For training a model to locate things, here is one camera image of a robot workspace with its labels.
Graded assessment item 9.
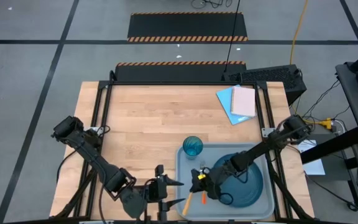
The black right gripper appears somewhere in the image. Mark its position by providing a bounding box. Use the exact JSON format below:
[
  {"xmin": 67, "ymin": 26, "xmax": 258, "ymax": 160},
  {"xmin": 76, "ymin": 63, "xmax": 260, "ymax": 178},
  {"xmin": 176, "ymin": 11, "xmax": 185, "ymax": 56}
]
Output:
[{"xmin": 190, "ymin": 161, "xmax": 239, "ymax": 200}]

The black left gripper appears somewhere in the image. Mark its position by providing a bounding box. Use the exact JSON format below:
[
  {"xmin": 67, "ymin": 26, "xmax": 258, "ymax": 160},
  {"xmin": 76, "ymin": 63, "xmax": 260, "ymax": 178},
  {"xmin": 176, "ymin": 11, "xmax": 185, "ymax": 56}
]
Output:
[{"xmin": 147, "ymin": 174, "xmax": 187, "ymax": 222}]

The teal faceted plastic cup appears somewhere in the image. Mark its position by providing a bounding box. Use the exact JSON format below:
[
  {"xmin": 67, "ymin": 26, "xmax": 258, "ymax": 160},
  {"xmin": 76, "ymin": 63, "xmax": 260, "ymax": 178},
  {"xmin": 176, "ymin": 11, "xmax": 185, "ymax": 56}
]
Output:
[{"xmin": 182, "ymin": 136, "xmax": 204, "ymax": 161}]

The dark blue round plate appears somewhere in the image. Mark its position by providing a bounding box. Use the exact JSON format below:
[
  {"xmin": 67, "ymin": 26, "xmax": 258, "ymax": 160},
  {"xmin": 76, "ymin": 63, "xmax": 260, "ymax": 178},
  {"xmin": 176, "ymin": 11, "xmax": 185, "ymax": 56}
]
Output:
[{"xmin": 211, "ymin": 152, "xmax": 265, "ymax": 209}]

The grey plastic tray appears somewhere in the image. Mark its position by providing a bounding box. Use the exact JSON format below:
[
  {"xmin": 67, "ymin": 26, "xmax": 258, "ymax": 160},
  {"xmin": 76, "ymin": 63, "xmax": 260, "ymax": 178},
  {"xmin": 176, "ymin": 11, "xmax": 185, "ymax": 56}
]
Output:
[{"xmin": 175, "ymin": 142, "xmax": 276, "ymax": 222}]

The blue notebook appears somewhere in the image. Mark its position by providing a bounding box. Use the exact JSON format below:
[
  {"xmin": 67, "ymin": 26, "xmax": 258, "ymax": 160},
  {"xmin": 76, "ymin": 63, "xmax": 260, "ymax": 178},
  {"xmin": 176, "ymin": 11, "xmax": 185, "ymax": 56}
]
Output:
[{"xmin": 215, "ymin": 84, "xmax": 256, "ymax": 126}]

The pink spiral notebook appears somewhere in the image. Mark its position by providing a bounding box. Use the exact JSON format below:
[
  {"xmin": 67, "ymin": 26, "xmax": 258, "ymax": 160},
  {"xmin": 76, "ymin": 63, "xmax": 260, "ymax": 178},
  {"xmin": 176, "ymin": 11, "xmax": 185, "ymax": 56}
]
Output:
[{"xmin": 230, "ymin": 86, "xmax": 257, "ymax": 118}]

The black hazard-striped floor mat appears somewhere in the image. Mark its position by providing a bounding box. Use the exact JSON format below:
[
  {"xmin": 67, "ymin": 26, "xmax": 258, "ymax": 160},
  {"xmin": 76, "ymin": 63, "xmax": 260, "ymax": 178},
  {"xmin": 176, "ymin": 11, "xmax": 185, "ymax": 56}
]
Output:
[
  {"xmin": 126, "ymin": 11, "xmax": 249, "ymax": 43},
  {"xmin": 114, "ymin": 60, "xmax": 248, "ymax": 83}
]

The white paper sheet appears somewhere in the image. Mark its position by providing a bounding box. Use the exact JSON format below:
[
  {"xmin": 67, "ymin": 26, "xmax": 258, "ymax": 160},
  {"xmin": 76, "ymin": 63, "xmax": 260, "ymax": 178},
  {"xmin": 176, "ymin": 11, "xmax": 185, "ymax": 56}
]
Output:
[{"xmin": 296, "ymin": 139, "xmax": 326, "ymax": 176}]

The black perforated computer case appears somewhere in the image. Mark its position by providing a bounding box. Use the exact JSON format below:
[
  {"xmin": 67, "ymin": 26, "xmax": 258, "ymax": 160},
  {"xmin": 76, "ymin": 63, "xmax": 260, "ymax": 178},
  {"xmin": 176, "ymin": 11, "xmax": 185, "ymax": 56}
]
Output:
[{"xmin": 221, "ymin": 63, "xmax": 308, "ymax": 107}]

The black desk support beam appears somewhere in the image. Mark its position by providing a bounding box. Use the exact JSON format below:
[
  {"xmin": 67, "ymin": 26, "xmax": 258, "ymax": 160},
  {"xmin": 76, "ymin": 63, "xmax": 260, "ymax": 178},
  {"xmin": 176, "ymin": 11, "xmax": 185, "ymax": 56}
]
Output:
[{"xmin": 300, "ymin": 126, "xmax": 358, "ymax": 166}]

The yellow power plug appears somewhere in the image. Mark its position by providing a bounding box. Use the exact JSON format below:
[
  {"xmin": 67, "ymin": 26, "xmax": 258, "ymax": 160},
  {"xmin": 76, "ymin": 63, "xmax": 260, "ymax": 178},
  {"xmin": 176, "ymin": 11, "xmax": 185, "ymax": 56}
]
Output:
[{"xmin": 303, "ymin": 117, "xmax": 334, "ymax": 130}]

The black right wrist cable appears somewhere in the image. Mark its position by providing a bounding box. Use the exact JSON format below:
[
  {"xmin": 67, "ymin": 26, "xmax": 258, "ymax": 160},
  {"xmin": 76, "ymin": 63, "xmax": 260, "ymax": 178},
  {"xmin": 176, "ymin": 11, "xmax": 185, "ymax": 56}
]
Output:
[{"xmin": 217, "ymin": 192, "xmax": 235, "ymax": 207}]

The black aluminium rig frame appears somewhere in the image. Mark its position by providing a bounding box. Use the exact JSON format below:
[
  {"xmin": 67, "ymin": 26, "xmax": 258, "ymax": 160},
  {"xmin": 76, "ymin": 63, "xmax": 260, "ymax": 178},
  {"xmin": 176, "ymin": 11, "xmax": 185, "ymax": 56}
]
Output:
[{"xmin": 50, "ymin": 70, "xmax": 315, "ymax": 224}]

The black left base cable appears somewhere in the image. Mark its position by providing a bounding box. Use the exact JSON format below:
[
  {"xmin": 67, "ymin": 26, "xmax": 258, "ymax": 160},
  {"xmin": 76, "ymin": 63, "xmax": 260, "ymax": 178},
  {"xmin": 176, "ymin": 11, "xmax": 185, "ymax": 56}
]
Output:
[{"xmin": 56, "ymin": 148, "xmax": 78, "ymax": 185}]

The black hanging cable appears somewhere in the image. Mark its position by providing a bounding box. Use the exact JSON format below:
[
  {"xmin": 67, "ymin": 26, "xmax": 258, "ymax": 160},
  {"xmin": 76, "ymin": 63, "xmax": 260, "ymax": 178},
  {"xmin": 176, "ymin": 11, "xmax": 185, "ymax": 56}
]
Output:
[{"xmin": 224, "ymin": 0, "xmax": 242, "ymax": 74}]

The coiled black floor cable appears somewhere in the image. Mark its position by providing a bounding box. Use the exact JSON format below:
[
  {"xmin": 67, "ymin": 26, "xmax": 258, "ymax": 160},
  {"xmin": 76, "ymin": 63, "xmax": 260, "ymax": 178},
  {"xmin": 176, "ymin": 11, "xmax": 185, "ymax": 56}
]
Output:
[{"xmin": 190, "ymin": 0, "xmax": 234, "ymax": 10}]

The yellow hanging cable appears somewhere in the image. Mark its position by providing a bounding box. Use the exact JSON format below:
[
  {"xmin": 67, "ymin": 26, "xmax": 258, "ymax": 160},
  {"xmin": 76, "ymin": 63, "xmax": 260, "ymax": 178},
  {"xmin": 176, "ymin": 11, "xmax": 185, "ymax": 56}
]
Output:
[{"xmin": 289, "ymin": 0, "xmax": 310, "ymax": 65}]

